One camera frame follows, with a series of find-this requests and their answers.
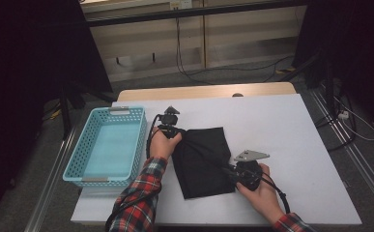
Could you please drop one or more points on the person's right hand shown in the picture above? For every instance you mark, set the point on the person's right hand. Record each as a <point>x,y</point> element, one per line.
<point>265,199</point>

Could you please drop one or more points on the round table grommet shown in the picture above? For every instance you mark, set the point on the round table grommet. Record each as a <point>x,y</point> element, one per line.
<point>237,95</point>

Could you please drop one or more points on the person's left hand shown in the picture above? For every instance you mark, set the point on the person's left hand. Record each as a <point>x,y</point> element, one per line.
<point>162,146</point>

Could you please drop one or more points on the light blue plastic basket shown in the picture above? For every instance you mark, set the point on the light blue plastic basket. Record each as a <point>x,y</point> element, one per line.
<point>110,151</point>

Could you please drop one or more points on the beige low cabinet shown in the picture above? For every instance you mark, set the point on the beige low cabinet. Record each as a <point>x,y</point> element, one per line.
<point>239,38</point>

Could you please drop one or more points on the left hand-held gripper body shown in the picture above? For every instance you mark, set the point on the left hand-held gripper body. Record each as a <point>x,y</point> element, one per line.
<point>168,125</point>

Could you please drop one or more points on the metal floor rail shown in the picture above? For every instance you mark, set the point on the metal floor rail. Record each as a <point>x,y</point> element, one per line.
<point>368,175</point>
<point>51,183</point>

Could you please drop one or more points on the white plug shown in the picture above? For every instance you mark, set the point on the white plug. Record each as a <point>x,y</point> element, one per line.
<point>344,115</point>

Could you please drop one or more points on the black shorts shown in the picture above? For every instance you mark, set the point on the black shorts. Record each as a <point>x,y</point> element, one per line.
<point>200,161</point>

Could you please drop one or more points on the wooden table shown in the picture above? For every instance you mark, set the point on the wooden table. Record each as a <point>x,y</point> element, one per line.
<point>191,92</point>

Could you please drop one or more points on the black horizontal bar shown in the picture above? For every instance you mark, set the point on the black horizontal bar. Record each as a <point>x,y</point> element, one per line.
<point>191,12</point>

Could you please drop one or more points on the black curtain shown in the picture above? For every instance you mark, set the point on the black curtain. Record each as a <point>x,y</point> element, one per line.
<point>361,48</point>
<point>20,64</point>

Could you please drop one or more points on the black stand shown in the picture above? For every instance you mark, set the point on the black stand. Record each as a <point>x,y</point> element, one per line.
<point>329,83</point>
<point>66,119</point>

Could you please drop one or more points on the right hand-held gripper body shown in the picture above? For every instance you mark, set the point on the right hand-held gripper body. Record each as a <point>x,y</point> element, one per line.
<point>249,174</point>

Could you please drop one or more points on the white wall socket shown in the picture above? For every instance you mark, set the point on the white wall socket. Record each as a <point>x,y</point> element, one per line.
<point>181,4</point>

